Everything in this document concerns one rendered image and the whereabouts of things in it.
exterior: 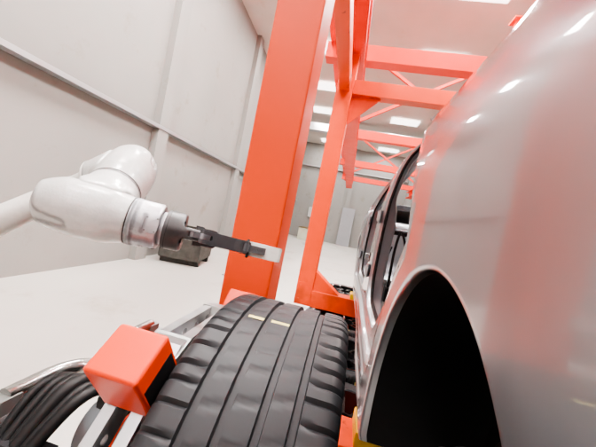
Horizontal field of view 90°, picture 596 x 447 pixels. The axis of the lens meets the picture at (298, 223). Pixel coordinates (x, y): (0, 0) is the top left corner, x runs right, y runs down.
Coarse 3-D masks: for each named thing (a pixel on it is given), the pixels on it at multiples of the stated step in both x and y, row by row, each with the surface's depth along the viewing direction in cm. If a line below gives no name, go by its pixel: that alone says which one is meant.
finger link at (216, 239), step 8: (200, 232) 54; (208, 232) 55; (200, 240) 54; (208, 240) 55; (216, 240) 56; (224, 240) 57; (232, 240) 57; (240, 240) 58; (232, 248) 57; (240, 248) 58
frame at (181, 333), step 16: (208, 304) 68; (176, 320) 56; (192, 320) 59; (208, 320) 59; (176, 336) 50; (192, 336) 51; (176, 352) 46; (112, 416) 41; (144, 416) 41; (96, 432) 39; (112, 432) 41; (128, 432) 39
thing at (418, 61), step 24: (360, 0) 217; (360, 24) 242; (360, 48) 274; (384, 48) 334; (336, 72) 414; (360, 72) 316; (408, 72) 344; (432, 72) 334; (456, 72) 325; (360, 120) 638; (384, 144) 639; (408, 144) 616; (360, 168) 1226; (384, 168) 914; (408, 192) 1243
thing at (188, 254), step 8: (184, 240) 570; (160, 248) 569; (184, 248) 570; (192, 248) 570; (200, 248) 575; (208, 248) 640; (160, 256) 579; (168, 256) 570; (176, 256) 570; (184, 256) 570; (192, 256) 571; (200, 256) 587; (184, 264) 581; (192, 264) 581
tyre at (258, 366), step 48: (240, 336) 45; (288, 336) 48; (336, 336) 49; (192, 384) 39; (240, 384) 39; (288, 384) 39; (336, 384) 40; (144, 432) 35; (192, 432) 34; (240, 432) 35; (288, 432) 35; (336, 432) 36
